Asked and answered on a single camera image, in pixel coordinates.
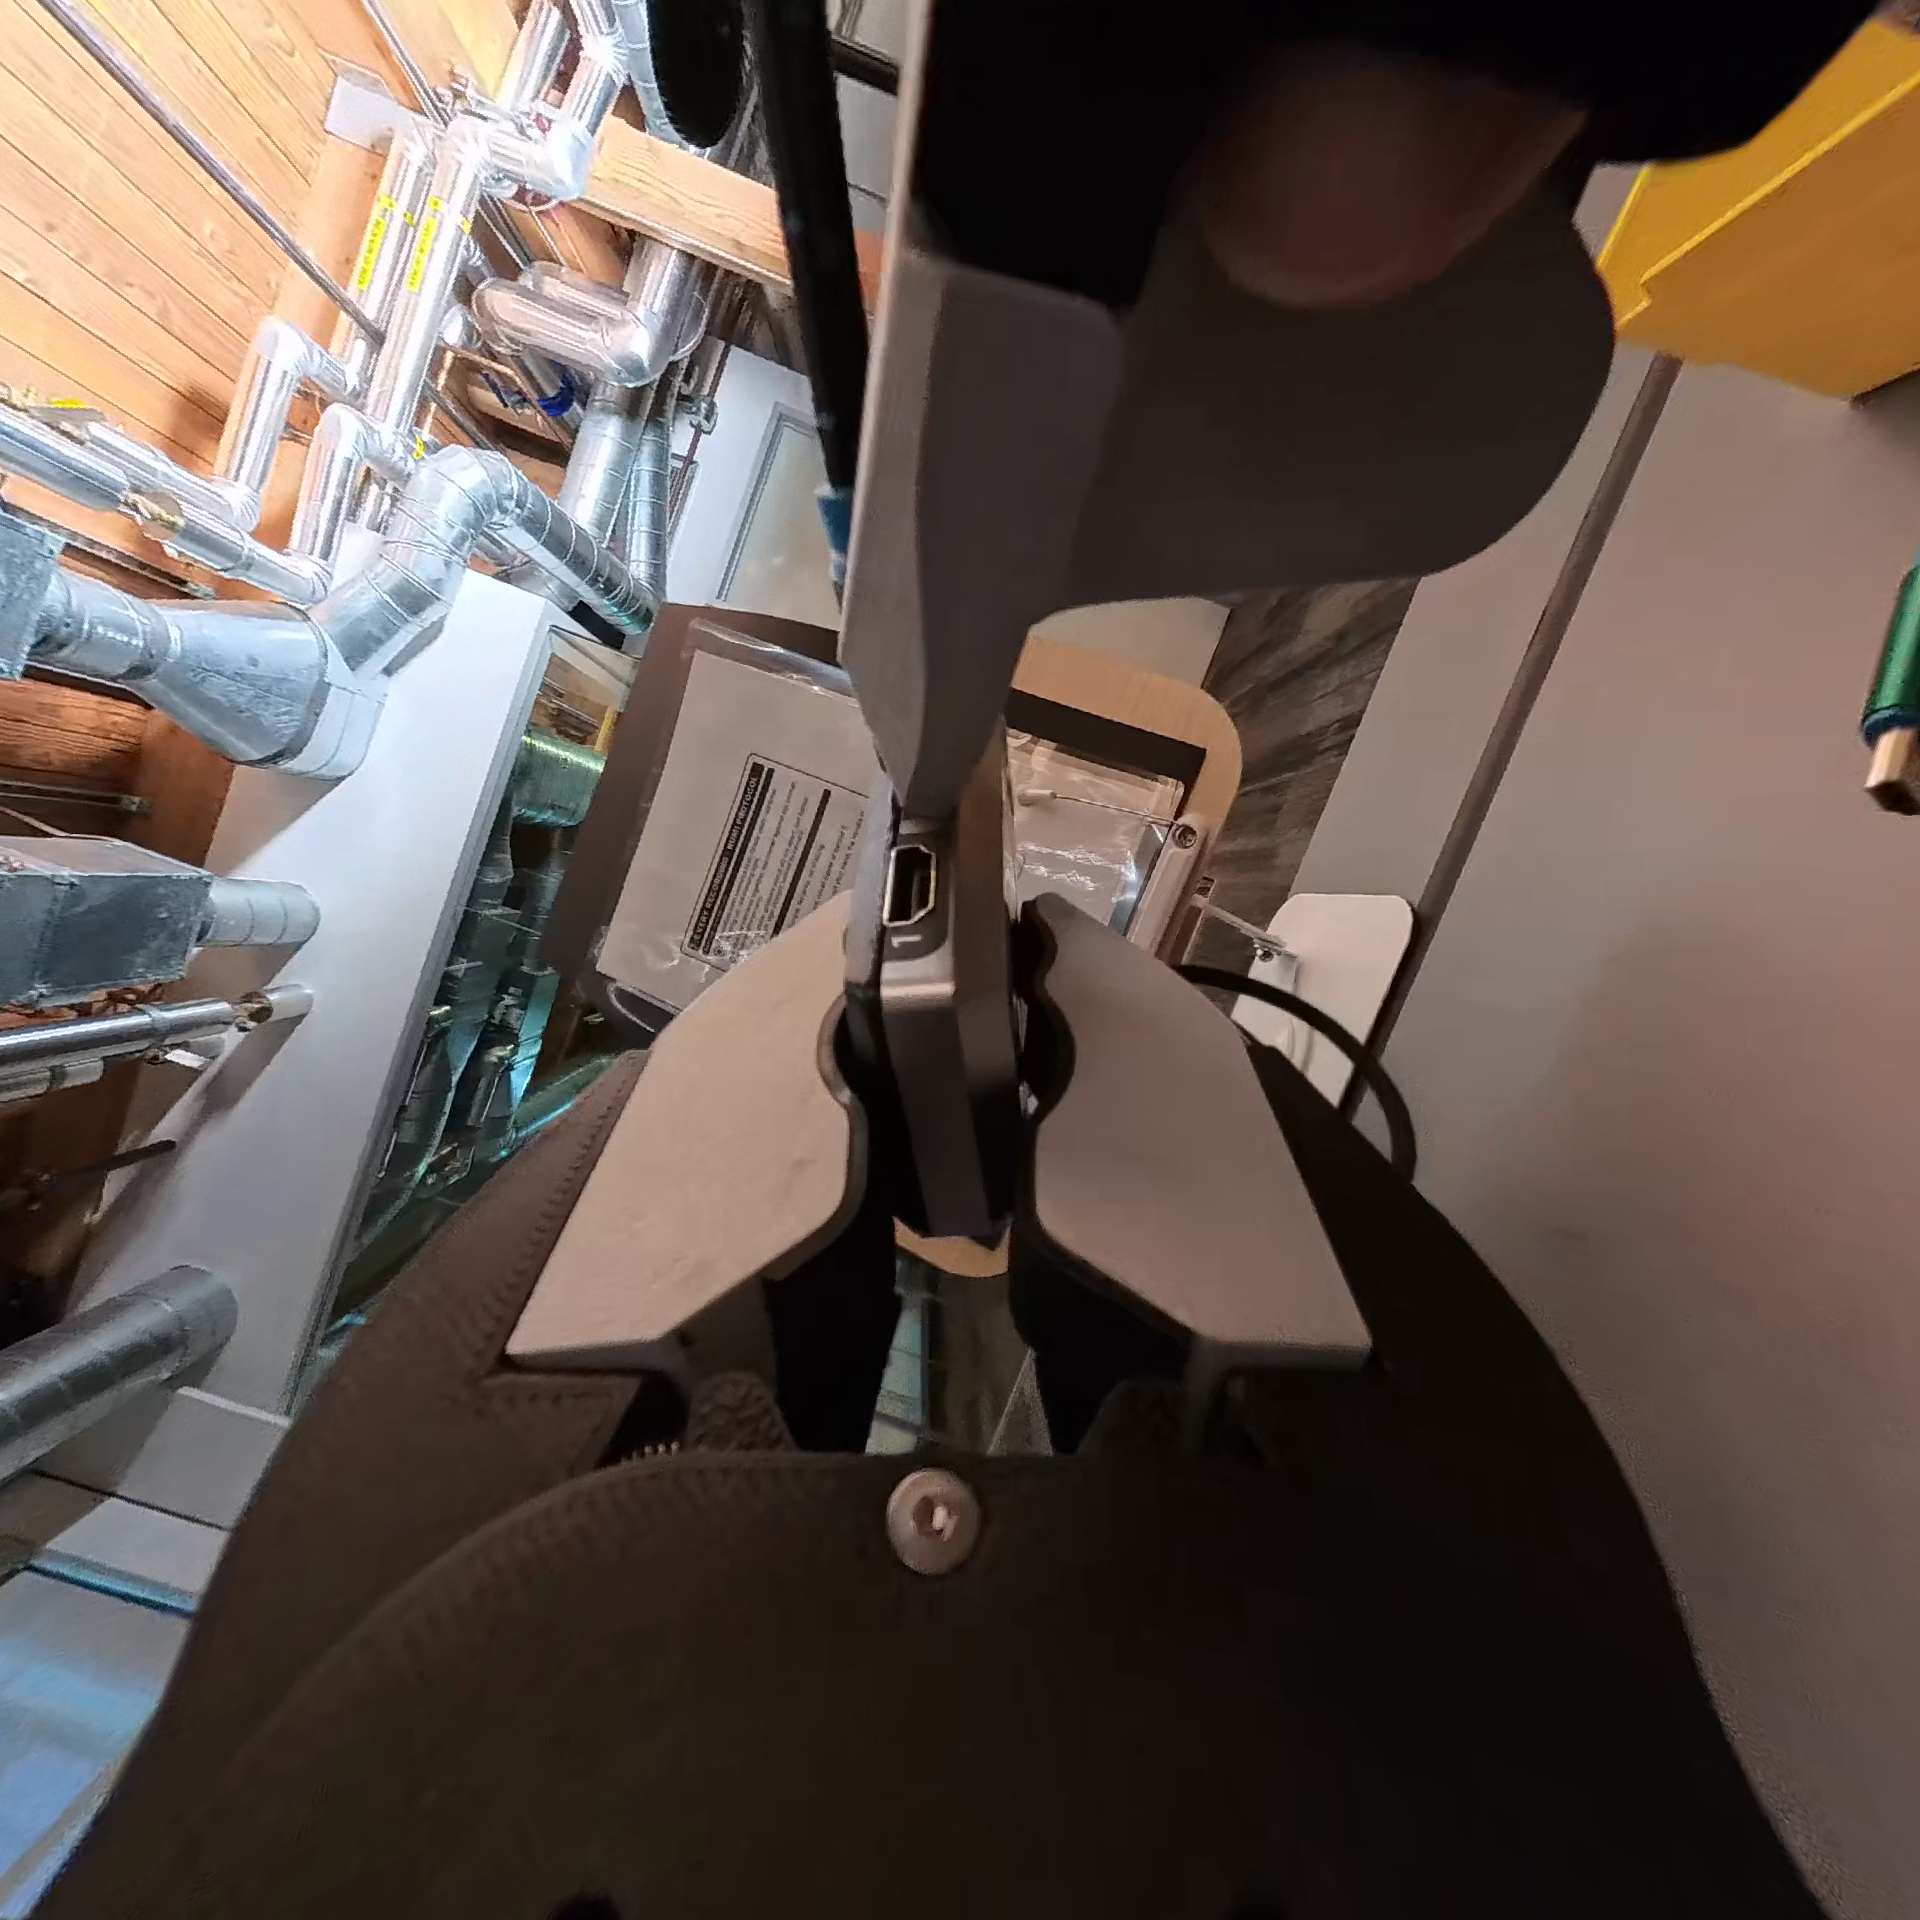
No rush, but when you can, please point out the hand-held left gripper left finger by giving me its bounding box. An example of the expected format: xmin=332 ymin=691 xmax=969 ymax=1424
xmin=505 ymin=890 xmax=875 ymax=1372

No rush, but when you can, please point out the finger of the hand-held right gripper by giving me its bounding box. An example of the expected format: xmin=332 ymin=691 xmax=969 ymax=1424
xmin=833 ymin=204 xmax=1125 ymax=820

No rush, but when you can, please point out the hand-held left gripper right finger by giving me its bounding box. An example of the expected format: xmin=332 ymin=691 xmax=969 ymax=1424
xmin=1006 ymin=890 xmax=1380 ymax=1372

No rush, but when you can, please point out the thin black cable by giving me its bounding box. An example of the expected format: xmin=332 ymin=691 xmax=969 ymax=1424
xmin=1178 ymin=968 xmax=1425 ymax=1179

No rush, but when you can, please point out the black braided hdmi cable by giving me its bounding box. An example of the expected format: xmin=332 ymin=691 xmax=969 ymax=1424
xmin=1857 ymin=562 xmax=1920 ymax=814
xmin=751 ymin=0 xmax=875 ymax=601

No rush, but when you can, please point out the grey hdmi switch hub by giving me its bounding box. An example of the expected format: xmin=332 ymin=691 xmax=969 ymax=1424
xmin=842 ymin=712 xmax=1028 ymax=1249

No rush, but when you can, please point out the yellow plastic storage bin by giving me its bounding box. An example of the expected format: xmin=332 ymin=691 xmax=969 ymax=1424
xmin=1597 ymin=16 xmax=1920 ymax=398

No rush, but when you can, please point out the person's right hand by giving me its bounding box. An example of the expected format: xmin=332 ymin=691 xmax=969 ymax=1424
xmin=1203 ymin=54 xmax=1597 ymax=315

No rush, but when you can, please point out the instruction sheet sign stand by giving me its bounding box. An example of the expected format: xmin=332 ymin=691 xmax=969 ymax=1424
xmin=602 ymin=612 xmax=1425 ymax=1121

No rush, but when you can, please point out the black floor lamp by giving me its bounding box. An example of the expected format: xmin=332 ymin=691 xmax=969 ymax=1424
xmin=646 ymin=0 xmax=755 ymax=154

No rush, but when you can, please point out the silver insulated pipe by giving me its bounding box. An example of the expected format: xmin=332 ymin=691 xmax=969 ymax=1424
xmin=222 ymin=0 xmax=710 ymax=601

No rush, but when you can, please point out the silver spiral elbow duct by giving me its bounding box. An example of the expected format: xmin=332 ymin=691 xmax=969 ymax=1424
xmin=308 ymin=443 xmax=666 ymax=708

